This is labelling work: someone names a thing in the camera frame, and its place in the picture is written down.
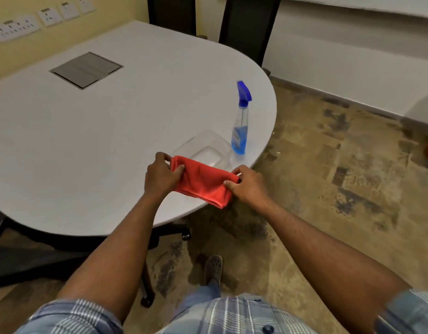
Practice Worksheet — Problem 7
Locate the person's left hand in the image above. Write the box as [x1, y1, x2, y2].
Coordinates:
[144, 152, 185, 202]

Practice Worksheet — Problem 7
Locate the blue jeans leg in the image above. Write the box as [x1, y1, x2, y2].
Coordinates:
[170, 280, 222, 315]

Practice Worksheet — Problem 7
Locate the grey clog shoe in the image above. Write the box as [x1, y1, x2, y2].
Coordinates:
[204, 255, 224, 288]

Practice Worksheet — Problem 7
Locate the clear plastic container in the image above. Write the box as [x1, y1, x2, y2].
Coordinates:
[172, 130, 233, 170]

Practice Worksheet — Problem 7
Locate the plaid shirt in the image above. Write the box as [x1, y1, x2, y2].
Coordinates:
[15, 288, 428, 334]

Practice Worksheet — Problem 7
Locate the black office chair with castors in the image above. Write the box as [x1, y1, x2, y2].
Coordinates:
[0, 203, 192, 309]

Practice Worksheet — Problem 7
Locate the person's left forearm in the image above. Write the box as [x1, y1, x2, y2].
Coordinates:
[56, 192, 174, 323]

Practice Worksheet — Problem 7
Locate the wide white wall socket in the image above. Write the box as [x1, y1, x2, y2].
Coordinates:
[0, 15, 41, 43]

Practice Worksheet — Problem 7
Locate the person's right forearm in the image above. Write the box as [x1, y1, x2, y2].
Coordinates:
[249, 201, 412, 334]

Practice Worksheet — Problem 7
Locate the red microfibre cloth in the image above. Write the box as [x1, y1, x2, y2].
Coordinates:
[170, 155, 241, 209]

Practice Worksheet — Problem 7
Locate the blue spray bottle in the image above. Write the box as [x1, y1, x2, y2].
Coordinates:
[231, 80, 253, 156]

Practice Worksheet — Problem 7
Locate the grey table cable box flap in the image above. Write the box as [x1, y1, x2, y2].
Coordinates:
[49, 51, 124, 90]

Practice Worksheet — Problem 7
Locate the person's right hand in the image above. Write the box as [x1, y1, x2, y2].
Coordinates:
[223, 165, 273, 209]

